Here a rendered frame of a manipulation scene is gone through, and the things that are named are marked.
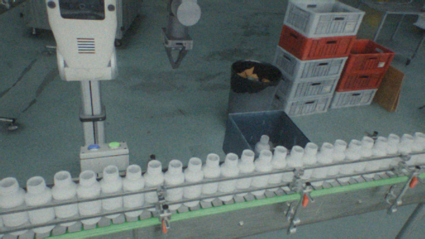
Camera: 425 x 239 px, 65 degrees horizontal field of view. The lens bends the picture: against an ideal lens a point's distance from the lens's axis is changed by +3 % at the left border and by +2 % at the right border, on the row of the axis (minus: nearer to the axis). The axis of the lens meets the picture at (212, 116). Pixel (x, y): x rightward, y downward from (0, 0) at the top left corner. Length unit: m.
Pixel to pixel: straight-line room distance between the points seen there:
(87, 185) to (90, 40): 0.61
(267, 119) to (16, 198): 1.18
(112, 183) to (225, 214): 0.38
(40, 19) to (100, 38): 3.56
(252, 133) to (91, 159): 0.93
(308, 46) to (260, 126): 1.61
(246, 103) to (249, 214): 1.76
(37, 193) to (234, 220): 0.60
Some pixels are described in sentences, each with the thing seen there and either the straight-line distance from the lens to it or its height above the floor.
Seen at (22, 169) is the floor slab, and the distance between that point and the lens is 2.79.
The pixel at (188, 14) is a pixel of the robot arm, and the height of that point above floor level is 1.57.
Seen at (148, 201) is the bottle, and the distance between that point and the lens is 1.01.
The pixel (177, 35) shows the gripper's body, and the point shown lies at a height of 1.50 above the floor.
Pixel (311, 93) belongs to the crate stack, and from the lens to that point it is 3.56.
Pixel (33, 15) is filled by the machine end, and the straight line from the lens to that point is 4.90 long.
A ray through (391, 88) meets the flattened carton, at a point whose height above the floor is 0.27.
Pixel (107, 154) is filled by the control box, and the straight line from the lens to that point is 1.06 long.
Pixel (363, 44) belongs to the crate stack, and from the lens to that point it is 4.38.
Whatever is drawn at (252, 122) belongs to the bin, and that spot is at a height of 0.89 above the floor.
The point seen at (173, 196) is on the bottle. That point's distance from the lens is 1.00.
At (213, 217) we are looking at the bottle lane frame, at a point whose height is 0.96.
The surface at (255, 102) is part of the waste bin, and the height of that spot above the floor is 0.44.
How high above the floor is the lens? 1.80
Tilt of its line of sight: 33 degrees down
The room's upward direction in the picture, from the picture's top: 9 degrees clockwise
